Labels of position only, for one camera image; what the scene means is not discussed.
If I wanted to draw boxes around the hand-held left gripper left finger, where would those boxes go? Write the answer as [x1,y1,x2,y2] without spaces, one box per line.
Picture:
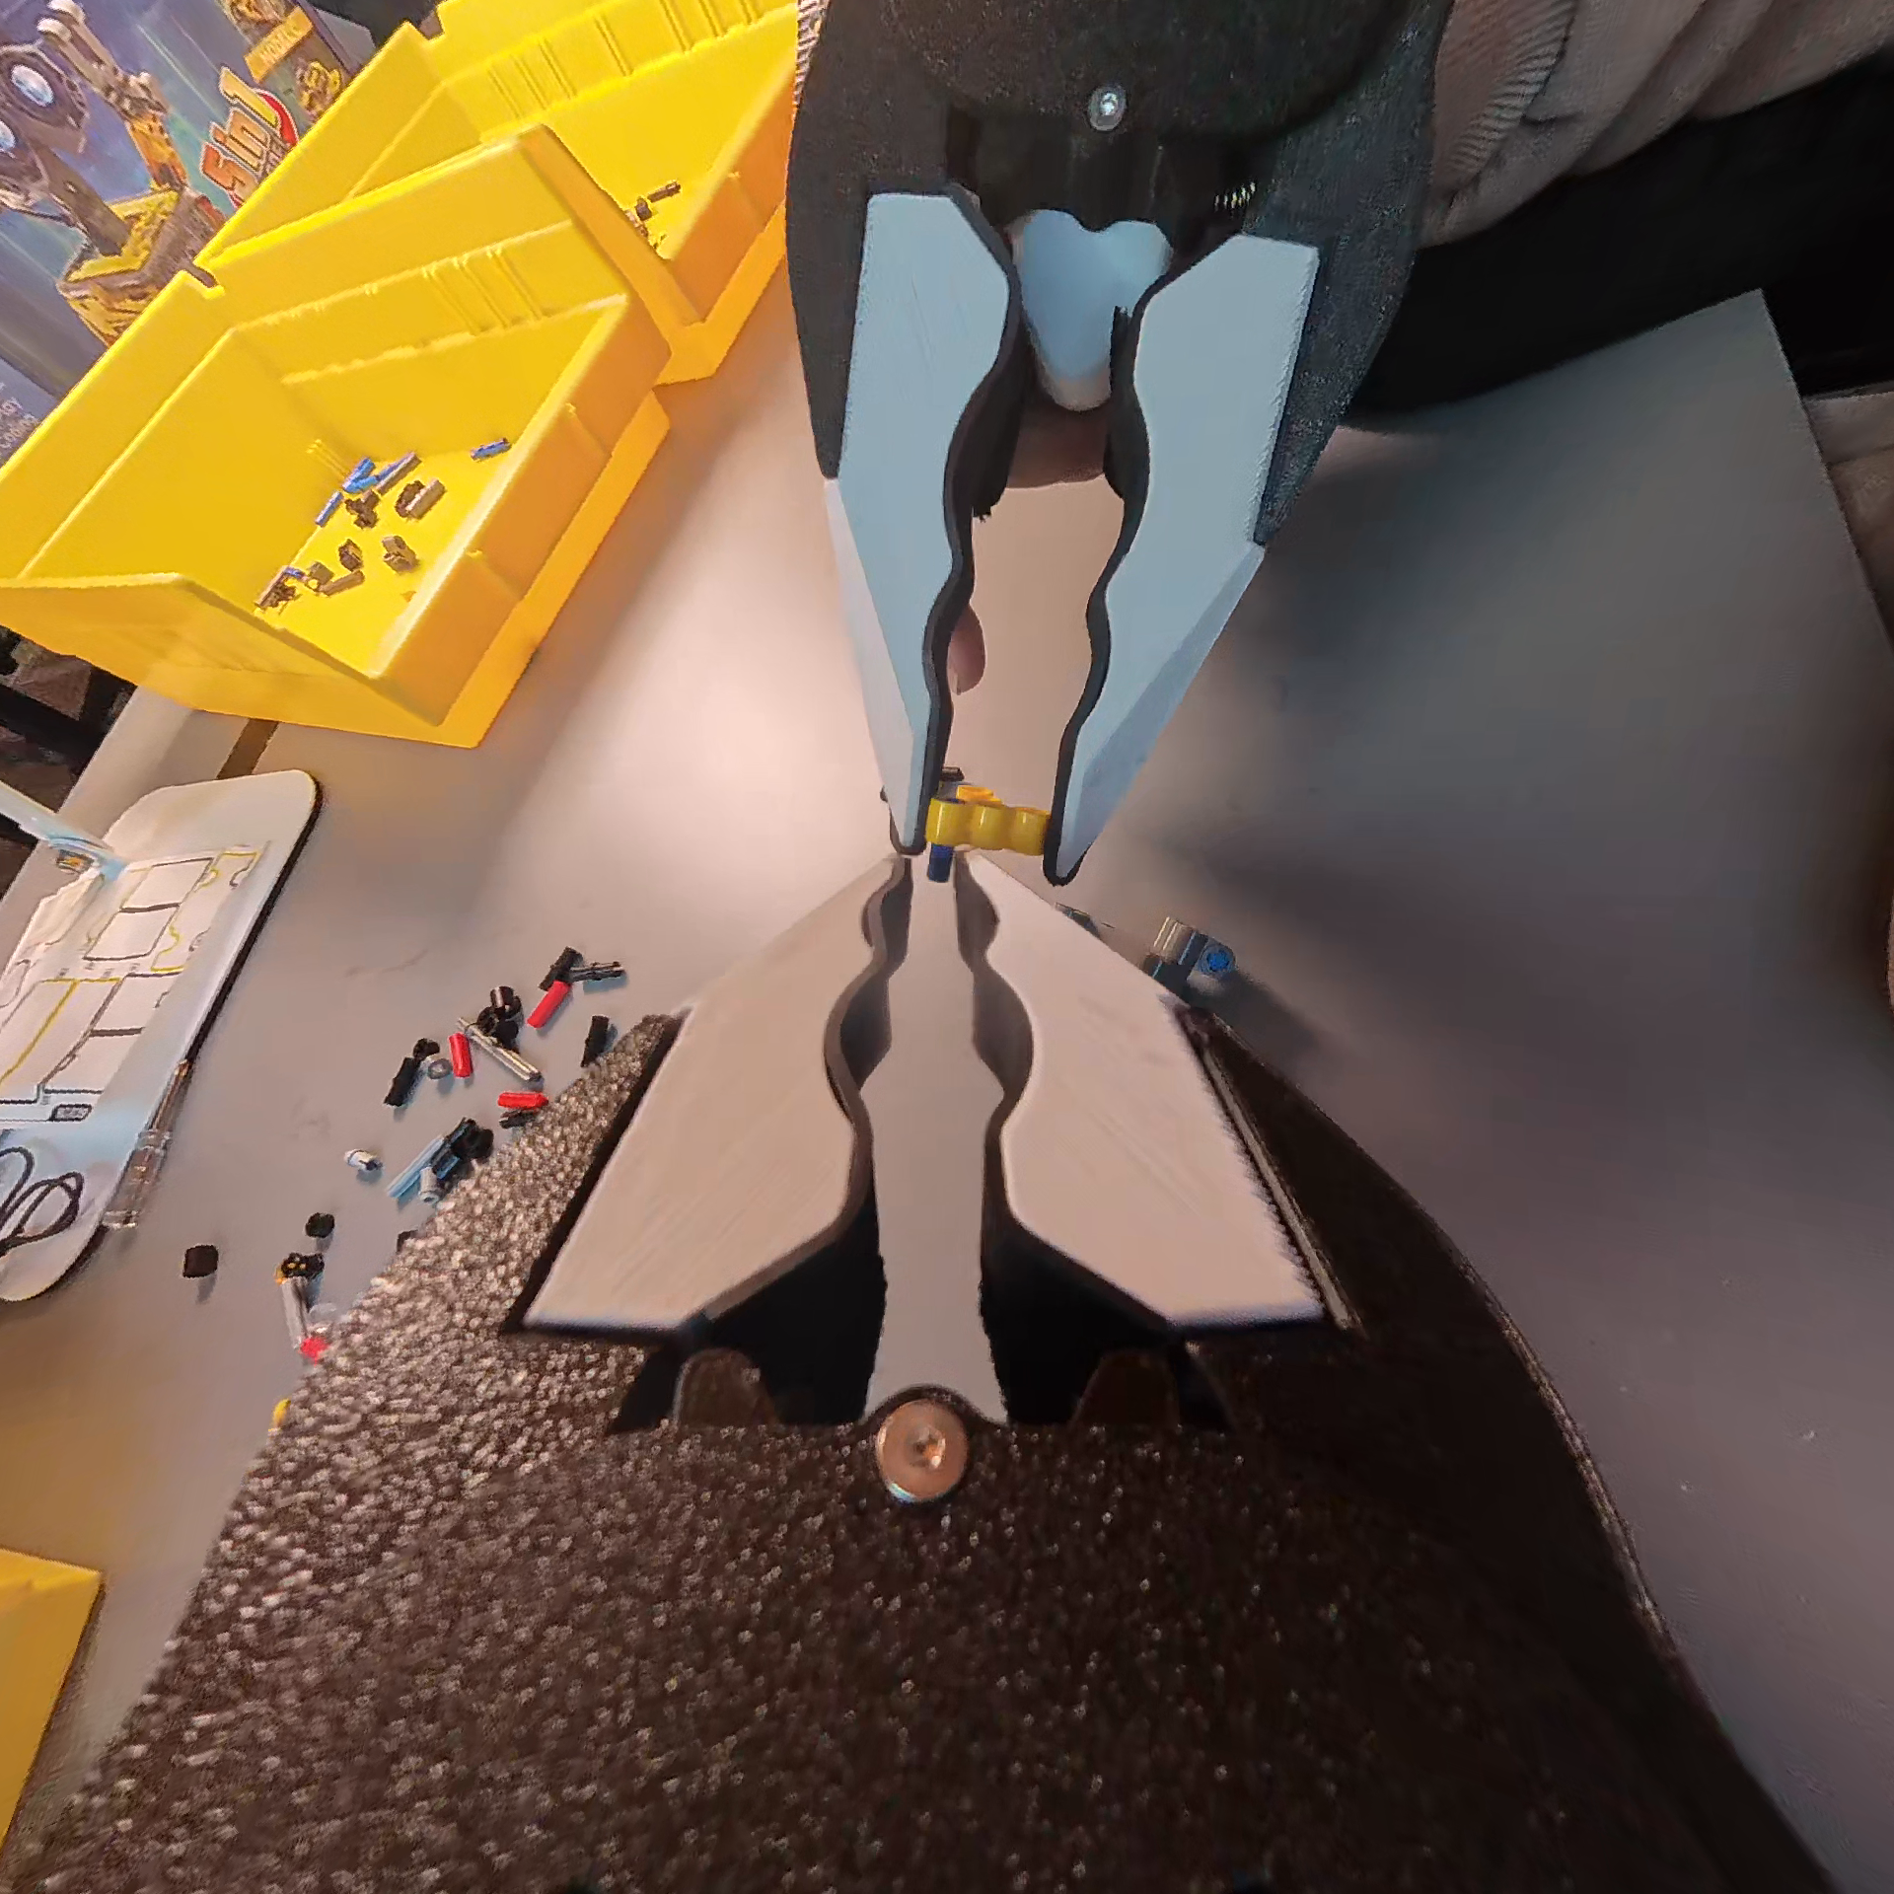
[515,855,913,1399]

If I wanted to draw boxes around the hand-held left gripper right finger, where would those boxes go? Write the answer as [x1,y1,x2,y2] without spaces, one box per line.
[957,848,1332,1399]

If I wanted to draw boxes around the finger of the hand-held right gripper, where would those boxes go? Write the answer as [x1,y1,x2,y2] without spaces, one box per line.
[1042,233,1330,894]
[822,185,1029,863]

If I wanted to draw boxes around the yellow building block assembly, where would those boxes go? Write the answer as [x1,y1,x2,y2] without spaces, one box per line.
[922,774,1060,888]

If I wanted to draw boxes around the blue grey pieces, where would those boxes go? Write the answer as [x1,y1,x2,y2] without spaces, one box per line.
[256,441,515,614]

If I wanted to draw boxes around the yellow plastic bin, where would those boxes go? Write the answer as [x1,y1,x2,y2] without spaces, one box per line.
[0,1548,105,1849]
[0,290,678,745]
[193,0,799,386]

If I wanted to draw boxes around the person's right forearm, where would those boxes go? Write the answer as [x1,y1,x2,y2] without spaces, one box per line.
[1421,0,1894,253]

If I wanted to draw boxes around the grey desk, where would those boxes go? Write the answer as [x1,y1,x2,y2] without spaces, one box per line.
[0,286,1894,1894]

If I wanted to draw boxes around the grey piece with blue pin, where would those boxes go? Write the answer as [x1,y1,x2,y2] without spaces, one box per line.
[1149,918,1234,1006]

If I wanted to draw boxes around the pile of black red pieces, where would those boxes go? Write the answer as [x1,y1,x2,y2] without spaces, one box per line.
[179,942,627,1367]

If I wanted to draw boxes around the printed instruction sheet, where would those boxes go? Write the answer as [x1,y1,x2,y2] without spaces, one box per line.
[0,767,323,1308]

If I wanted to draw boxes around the person's torso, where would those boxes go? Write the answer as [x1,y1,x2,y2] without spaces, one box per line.
[1806,384,1894,564]

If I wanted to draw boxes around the robot kit box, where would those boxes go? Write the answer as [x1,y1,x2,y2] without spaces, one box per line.
[0,0,386,448]

